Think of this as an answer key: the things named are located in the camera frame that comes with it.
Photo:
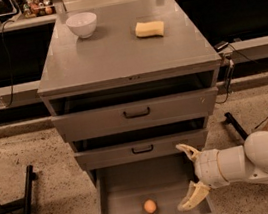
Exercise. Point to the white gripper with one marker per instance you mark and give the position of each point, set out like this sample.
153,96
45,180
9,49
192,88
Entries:
209,168

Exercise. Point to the orange fruit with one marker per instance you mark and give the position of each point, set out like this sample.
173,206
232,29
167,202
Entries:
150,207

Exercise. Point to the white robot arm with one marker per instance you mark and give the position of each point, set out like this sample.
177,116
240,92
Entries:
219,168

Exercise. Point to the grey bottom drawer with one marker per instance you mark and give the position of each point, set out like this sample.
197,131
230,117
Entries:
123,189

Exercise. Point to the grey drawer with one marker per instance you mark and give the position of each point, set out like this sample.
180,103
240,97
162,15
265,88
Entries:
123,189
112,150
103,115

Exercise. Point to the grey middle drawer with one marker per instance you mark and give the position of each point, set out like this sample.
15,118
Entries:
112,150

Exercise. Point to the grey drawer cabinet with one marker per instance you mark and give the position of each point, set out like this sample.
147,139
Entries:
115,60

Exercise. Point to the grey top drawer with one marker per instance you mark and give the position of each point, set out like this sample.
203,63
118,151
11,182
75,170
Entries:
103,115

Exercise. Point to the black stand leg right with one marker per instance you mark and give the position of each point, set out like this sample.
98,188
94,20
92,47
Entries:
231,120

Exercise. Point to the black stand leg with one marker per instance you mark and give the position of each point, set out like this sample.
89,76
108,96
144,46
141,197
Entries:
231,120
22,206

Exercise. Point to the yellow sponge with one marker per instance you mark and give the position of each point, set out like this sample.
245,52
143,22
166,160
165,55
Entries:
148,29

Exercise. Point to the black stand leg left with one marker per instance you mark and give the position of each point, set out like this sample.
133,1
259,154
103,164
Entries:
22,206

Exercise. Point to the white bowl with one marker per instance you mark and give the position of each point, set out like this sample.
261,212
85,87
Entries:
83,25

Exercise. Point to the rack of small bottles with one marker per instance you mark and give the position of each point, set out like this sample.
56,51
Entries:
37,8

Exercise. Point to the black middle drawer handle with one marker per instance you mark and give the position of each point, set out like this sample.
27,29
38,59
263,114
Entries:
143,149

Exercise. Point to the black drawer handle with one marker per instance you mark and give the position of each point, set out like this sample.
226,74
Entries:
137,114
143,149

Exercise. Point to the black top drawer handle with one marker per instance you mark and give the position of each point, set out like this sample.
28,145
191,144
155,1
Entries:
137,114

